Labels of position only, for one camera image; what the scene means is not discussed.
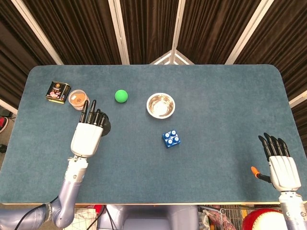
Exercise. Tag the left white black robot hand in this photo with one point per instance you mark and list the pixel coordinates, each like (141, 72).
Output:
(85, 139)

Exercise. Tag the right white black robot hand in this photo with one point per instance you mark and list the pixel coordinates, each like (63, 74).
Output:
(284, 171)

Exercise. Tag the black faceted cup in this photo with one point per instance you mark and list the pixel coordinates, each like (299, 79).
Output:
(108, 127)

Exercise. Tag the right lavender robot arm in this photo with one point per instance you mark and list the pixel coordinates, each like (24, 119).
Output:
(291, 210)

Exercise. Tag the clear plastic jar orange contents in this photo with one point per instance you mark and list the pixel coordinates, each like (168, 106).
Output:
(76, 97)

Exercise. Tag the red and white ball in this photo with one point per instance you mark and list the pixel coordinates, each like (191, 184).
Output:
(261, 220)

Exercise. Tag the black rectangular food tin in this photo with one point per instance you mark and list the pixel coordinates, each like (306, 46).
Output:
(57, 92)

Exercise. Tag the green rubber ball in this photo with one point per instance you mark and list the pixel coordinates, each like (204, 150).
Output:
(121, 96)

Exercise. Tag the white grid pattern bag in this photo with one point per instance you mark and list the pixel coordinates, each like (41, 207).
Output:
(82, 219)

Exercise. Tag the stainless steel bowl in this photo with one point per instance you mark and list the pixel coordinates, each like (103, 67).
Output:
(160, 105)

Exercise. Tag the black shoe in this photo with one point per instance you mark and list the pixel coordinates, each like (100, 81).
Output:
(2, 148)

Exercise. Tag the red shoe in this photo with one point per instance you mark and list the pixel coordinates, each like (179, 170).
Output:
(3, 124)

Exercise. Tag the colourful plastic bag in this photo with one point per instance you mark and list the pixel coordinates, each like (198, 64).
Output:
(216, 222)

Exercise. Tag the blue building block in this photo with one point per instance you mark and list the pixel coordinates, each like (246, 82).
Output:
(172, 139)

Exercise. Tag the teal felt table cloth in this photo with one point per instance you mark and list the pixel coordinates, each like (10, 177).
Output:
(168, 167)

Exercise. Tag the grey blue robot torso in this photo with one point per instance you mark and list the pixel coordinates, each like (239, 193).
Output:
(148, 218)

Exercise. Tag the brown pleated curtain panel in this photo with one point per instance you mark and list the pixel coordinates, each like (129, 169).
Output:
(14, 48)
(151, 28)
(79, 31)
(287, 36)
(211, 28)

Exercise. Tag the white triangular partition foot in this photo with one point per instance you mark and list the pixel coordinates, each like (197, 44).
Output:
(171, 58)

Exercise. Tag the white partition frame post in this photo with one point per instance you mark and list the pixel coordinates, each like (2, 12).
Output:
(36, 31)
(298, 98)
(247, 31)
(7, 105)
(178, 24)
(119, 31)

